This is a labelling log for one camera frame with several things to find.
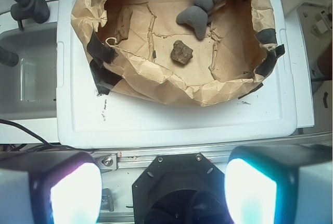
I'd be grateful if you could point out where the clear plastic container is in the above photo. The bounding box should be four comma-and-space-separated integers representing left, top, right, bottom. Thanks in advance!
19, 57, 56, 103

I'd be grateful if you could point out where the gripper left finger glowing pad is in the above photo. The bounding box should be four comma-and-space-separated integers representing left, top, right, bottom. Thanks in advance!
1, 151, 102, 223

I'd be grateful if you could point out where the brown rock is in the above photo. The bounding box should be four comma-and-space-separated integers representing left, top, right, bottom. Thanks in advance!
170, 40, 193, 65

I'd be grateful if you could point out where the gray toy faucet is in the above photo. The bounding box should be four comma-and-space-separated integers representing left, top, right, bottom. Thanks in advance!
10, 0, 50, 31

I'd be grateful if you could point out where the white plastic lid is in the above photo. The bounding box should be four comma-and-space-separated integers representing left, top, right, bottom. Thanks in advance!
56, 0, 298, 149

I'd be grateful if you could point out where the piece of bark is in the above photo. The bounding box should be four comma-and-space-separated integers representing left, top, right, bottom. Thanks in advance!
114, 6, 133, 43

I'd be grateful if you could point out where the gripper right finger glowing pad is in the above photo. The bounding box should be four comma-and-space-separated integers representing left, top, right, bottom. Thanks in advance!
224, 144, 332, 223

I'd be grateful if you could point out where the black octagonal mount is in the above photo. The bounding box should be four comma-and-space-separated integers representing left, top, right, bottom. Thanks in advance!
132, 154, 233, 223

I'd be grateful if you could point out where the gray plush animal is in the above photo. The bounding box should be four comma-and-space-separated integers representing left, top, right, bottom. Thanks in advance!
176, 0, 226, 40

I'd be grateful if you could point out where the aluminum rail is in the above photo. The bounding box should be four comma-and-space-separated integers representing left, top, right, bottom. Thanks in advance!
92, 131, 332, 172

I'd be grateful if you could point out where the black cable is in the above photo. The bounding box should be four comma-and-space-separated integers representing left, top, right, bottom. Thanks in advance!
0, 119, 76, 153

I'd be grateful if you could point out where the brown paper bag tray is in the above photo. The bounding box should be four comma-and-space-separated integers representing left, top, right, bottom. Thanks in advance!
71, 0, 285, 107

